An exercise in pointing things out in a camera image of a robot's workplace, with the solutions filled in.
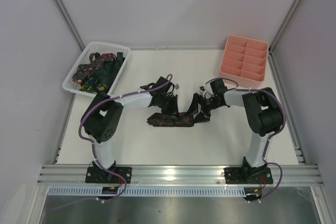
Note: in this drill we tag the dark green tie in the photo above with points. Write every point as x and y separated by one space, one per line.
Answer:
105 77

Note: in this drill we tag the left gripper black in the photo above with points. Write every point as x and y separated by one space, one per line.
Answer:
169 104

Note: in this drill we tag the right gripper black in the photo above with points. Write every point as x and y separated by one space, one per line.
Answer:
202 106

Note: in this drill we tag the left aluminium corner post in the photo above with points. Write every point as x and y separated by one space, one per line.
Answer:
69 23

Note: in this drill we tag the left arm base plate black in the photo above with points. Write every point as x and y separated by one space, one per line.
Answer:
95 175

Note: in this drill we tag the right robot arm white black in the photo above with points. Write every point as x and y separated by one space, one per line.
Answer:
265 116

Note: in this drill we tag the dark brown floral tie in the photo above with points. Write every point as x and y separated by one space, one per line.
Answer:
181 120

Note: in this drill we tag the white slotted cable duct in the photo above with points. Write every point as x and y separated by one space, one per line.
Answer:
146 191

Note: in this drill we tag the right aluminium corner post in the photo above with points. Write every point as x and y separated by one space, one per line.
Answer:
287 19

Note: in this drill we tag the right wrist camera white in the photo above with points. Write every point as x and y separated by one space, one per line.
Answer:
202 91

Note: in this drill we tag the white plastic basket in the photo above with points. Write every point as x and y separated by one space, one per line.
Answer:
86 88

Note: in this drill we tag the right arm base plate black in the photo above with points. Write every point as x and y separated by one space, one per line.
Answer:
243 175

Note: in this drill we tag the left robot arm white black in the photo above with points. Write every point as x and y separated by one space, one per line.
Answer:
100 121

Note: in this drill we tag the pink divided organizer tray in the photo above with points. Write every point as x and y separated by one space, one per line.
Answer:
244 61

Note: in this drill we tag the aluminium corner post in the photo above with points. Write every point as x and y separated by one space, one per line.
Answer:
69 23
287 19

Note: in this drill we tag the aluminium mounting rail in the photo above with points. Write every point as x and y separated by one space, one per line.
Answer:
175 175

